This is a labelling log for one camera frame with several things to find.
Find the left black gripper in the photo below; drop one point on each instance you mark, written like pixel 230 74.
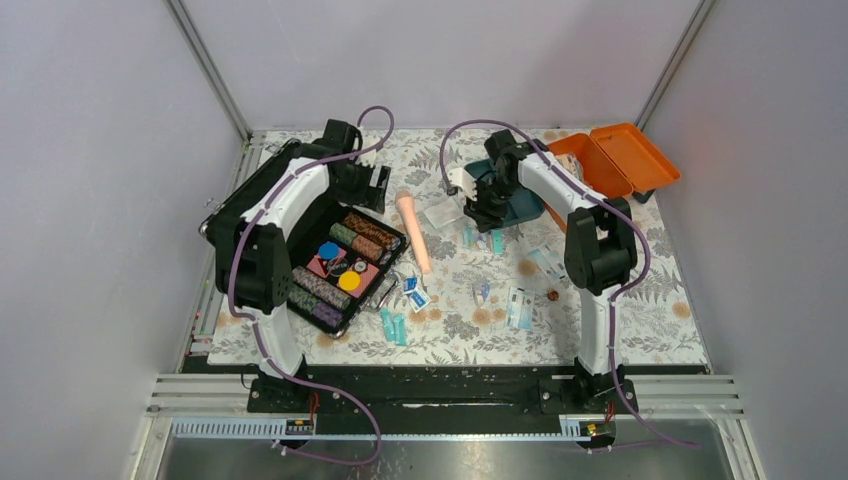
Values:
pixel 369 195

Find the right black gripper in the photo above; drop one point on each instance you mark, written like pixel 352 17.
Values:
pixel 478 211

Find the blue white medicine packet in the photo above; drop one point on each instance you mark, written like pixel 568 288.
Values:
pixel 549 263

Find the clear gauze packet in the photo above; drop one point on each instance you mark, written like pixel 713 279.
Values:
pixel 443 213

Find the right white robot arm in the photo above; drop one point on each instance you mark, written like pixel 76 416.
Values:
pixel 600 246

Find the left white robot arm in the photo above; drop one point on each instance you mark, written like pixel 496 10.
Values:
pixel 255 230

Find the orange medicine box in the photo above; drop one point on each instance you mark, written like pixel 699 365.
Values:
pixel 617 160

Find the teal divided tray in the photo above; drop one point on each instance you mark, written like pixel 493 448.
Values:
pixel 523 206

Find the orange black chip stack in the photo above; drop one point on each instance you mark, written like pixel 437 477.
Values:
pixel 365 226

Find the green chip stack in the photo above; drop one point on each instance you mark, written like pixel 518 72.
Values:
pixel 343 235

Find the red white chip stack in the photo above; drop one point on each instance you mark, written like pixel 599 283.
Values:
pixel 368 248

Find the blue poker chip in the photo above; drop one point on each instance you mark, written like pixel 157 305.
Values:
pixel 328 251

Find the black poker chip case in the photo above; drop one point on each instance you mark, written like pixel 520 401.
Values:
pixel 316 296

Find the floral table mat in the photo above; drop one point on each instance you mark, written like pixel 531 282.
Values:
pixel 654 319

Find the yellow poker chip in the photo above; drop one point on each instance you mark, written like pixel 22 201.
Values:
pixel 349 281

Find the blue white sachet packet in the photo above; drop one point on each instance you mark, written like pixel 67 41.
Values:
pixel 520 308

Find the small blue sachets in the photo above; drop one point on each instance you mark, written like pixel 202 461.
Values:
pixel 415 292

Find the teal tube pair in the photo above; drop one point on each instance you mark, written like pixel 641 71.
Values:
pixel 394 327

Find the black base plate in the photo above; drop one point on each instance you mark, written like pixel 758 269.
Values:
pixel 426 400

